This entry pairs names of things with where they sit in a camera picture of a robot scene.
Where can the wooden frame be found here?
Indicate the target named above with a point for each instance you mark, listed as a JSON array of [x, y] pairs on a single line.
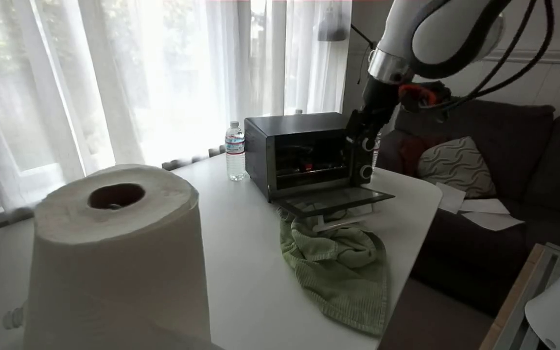
[[519, 297]]

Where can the clear plastic water bottle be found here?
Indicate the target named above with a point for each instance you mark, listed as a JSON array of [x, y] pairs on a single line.
[[236, 156]]

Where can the black thin stand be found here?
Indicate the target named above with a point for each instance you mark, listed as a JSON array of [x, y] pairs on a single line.
[[360, 33]]

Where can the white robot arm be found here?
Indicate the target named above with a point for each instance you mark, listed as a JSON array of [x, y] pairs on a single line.
[[447, 31]]

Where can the white flat strip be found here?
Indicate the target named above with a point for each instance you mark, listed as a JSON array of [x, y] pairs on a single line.
[[339, 224]]

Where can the patterned beige cushion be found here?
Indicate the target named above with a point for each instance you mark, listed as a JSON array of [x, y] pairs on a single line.
[[455, 165]]

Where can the red cloth item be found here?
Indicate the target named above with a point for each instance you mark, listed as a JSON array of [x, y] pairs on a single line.
[[418, 95]]

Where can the white paper towel roll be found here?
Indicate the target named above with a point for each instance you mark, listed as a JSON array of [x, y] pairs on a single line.
[[117, 272]]

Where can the white papers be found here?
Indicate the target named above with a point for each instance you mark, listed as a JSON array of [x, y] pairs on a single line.
[[490, 214]]

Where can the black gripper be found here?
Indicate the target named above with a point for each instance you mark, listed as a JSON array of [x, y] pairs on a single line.
[[376, 107]]

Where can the dark brown couch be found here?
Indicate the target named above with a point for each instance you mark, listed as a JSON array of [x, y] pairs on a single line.
[[552, 167]]

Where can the green towel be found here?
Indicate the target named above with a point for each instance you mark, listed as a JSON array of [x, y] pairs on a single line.
[[344, 278]]

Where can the black toaster oven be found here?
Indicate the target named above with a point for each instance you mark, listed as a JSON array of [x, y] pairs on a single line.
[[261, 152]]

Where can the white sheer curtain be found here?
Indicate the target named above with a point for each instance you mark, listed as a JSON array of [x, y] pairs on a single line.
[[131, 78]]

